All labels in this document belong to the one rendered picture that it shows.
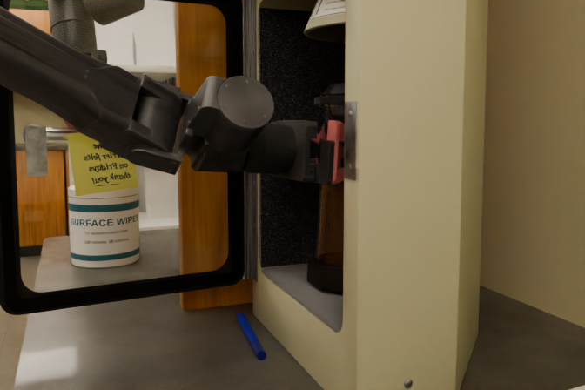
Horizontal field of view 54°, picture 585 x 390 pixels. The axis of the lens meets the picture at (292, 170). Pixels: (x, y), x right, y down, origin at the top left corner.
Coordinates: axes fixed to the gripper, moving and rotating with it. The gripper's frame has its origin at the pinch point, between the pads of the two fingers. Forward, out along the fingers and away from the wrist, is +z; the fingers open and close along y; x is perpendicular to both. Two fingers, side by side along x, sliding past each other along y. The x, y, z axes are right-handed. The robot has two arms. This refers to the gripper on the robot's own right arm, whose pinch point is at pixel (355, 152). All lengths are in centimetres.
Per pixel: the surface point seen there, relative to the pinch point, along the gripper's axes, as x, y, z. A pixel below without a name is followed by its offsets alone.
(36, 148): 1.5, 11.1, -35.1
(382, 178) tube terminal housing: 2.0, -16.6, -6.7
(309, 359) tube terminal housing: 22.8, -5.1, -7.1
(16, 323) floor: 115, 314, -42
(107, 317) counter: 25.2, 23.0, -25.1
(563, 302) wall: 20.2, -0.7, 36.1
